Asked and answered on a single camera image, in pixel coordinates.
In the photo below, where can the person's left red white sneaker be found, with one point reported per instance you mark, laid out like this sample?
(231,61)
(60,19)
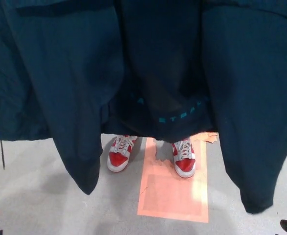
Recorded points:
(184,166)

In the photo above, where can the torn orange tape scrap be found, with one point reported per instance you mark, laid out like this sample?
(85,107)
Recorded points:
(208,138)

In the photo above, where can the dark teal coat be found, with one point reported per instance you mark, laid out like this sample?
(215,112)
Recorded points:
(60,73)

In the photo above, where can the person's right red white sneaker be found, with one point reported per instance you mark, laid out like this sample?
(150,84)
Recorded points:
(117,159)

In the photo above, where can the person's red white sneaker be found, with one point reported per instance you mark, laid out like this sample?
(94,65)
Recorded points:
(117,159)
(184,166)

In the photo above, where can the orange floor tape rectangle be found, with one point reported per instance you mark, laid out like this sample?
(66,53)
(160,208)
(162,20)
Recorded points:
(172,195)

